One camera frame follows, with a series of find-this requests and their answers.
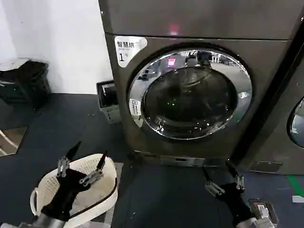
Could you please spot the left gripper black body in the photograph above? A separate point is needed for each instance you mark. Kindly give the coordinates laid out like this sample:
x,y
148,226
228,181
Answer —
x,y
67,190

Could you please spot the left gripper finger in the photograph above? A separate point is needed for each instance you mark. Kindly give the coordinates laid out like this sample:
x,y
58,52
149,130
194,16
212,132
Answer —
x,y
93,177
62,166

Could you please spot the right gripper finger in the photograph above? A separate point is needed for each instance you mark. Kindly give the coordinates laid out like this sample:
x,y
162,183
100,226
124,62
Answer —
x,y
213,187
240,181

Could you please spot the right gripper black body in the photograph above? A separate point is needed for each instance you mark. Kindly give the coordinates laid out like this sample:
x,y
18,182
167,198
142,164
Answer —
x,y
235,202

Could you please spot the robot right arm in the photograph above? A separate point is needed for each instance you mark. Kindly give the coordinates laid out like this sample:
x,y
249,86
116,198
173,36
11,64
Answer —
x,y
247,224

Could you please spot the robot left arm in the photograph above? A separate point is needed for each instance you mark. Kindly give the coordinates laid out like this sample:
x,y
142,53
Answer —
x,y
47,223

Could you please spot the white perforated laundry basket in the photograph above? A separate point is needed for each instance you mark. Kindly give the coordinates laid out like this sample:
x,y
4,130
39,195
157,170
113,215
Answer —
x,y
50,184

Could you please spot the dryer bottom service flap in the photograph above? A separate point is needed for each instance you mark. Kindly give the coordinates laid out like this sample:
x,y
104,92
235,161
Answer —
x,y
183,161

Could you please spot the shiny steel floor plate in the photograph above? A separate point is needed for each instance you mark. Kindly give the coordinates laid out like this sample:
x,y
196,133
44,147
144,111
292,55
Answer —
x,y
12,140

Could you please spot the green floor tape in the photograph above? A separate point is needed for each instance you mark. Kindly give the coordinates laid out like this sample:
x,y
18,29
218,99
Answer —
x,y
297,185

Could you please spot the grey dryer with partial door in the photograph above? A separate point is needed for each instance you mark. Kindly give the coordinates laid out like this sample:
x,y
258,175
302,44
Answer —
x,y
273,133

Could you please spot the white paper slip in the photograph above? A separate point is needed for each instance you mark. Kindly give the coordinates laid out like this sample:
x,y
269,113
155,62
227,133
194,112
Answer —
x,y
298,199

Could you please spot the grey plastic crate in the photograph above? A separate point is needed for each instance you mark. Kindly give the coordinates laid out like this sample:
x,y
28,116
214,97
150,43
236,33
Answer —
x,y
112,116

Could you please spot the round glass dryer door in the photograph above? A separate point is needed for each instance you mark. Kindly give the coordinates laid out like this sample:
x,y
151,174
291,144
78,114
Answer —
x,y
190,99

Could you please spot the black lined waste bin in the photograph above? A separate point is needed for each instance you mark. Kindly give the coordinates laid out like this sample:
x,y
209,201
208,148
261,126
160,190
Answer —
x,y
23,83

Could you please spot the grey front-loading dryer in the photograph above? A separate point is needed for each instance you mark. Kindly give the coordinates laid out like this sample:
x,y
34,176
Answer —
x,y
261,61

